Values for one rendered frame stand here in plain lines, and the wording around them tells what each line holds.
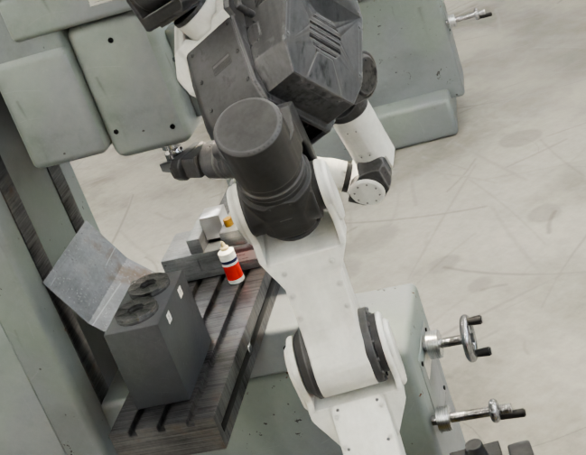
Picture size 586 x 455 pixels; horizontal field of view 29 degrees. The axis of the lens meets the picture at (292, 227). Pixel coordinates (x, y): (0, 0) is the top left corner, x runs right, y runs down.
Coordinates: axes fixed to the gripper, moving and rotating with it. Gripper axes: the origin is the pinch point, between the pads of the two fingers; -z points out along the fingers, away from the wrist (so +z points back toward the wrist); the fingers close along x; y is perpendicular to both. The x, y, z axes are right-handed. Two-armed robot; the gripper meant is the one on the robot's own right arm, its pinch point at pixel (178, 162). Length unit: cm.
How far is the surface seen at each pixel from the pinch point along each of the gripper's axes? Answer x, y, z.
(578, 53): -360, 123, -71
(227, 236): -2.5, 21.7, 3.8
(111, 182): -225, 120, -304
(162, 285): 33.6, 12.0, 18.1
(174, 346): 42, 21, 25
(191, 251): 1.7, 23.5, -5.5
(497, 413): -10, 74, 59
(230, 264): 3.0, 26.3, 6.8
